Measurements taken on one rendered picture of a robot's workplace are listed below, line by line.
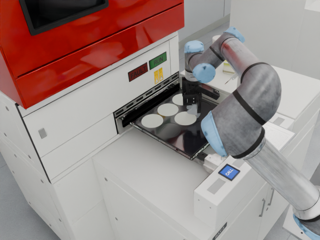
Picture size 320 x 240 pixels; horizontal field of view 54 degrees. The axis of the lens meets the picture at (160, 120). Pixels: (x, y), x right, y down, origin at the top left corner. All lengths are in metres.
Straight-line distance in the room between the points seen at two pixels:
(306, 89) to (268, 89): 0.80
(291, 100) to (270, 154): 0.65
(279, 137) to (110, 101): 0.70
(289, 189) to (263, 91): 0.30
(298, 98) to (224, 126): 0.77
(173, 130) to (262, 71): 0.64
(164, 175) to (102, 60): 0.52
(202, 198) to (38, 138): 0.63
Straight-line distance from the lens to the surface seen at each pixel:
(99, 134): 1.41
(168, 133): 1.37
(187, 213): 1.19
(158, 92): 1.56
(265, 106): 0.80
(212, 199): 1.06
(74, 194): 1.50
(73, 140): 1.33
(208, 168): 1.26
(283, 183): 0.93
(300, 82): 1.64
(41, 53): 1.06
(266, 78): 0.82
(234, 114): 0.80
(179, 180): 1.29
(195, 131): 1.38
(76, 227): 1.65
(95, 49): 1.17
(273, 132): 1.30
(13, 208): 2.53
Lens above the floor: 1.80
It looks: 39 degrees down
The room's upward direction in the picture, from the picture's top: 5 degrees counter-clockwise
